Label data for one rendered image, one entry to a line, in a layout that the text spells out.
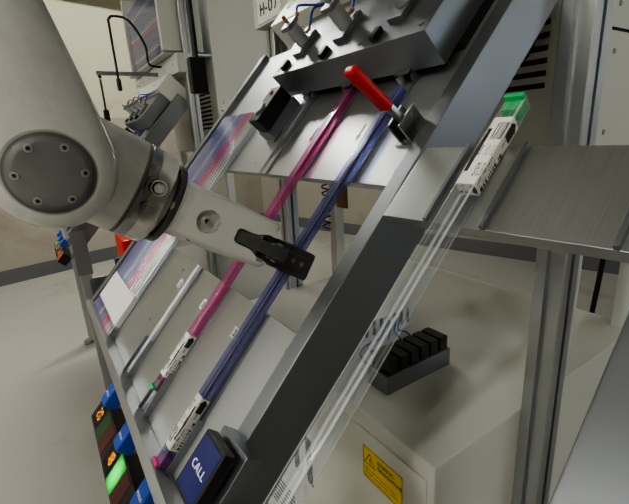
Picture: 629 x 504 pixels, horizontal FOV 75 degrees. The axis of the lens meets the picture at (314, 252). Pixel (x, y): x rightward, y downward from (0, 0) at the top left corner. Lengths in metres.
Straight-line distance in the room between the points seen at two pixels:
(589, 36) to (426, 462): 0.56
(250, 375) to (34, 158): 0.28
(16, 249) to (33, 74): 3.91
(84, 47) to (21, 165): 4.15
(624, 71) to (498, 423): 0.56
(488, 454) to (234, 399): 0.42
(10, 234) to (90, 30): 1.87
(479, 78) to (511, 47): 0.06
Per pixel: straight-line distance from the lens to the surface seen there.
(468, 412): 0.73
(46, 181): 0.28
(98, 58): 4.44
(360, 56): 0.58
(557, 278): 0.64
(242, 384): 0.45
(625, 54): 0.81
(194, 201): 0.36
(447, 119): 0.46
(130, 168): 0.35
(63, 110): 0.28
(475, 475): 0.72
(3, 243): 4.15
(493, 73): 0.52
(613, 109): 0.79
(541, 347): 0.70
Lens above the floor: 1.05
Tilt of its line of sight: 16 degrees down
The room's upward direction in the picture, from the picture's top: 3 degrees counter-clockwise
